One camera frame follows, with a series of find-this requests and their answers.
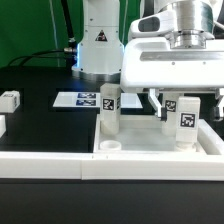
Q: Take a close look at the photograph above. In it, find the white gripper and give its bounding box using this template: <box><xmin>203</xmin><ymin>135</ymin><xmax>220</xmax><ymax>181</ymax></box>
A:
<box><xmin>120</xmin><ymin>37</ymin><xmax>224</xmax><ymax>121</ymax></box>

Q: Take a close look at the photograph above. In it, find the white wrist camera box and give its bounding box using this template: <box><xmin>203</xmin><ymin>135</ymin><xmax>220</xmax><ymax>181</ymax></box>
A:
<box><xmin>128</xmin><ymin>10</ymin><xmax>176</xmax><ymax>40</ymax></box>

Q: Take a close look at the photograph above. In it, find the white U-shaped fence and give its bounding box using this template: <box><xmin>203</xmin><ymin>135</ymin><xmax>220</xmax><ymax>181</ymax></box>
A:
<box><xmin>0</xmin><ymin>114</ymin><xmax>224</xmax><ymax>181</ymax></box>

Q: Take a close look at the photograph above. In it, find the white sheet with tags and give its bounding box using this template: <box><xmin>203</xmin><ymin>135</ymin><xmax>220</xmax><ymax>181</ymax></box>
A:
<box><xmin>53</xmin><ymin>92</ymin><xmax>142</xmax><ymax>109</ymax></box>

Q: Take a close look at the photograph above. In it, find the white thin cable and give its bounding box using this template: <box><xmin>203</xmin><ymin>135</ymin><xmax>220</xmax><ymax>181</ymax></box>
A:
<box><xmin>48</xmin><ymin>0</ymin><xmax>62</xmax><ymax>68</ymax></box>

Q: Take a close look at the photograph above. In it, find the white square tabletop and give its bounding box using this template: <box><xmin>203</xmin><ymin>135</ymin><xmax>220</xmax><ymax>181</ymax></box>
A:
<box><xmin>93</xmin><ymin>115</ymin><xmax>224</xmax><ymax>156</ymax></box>

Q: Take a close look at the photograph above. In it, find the black cable bundle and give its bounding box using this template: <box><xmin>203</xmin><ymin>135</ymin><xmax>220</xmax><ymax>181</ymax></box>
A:
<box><xmin>7</xmin><ymin>0</ymin><xmax>78</xmax><ymax>67</ymax></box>

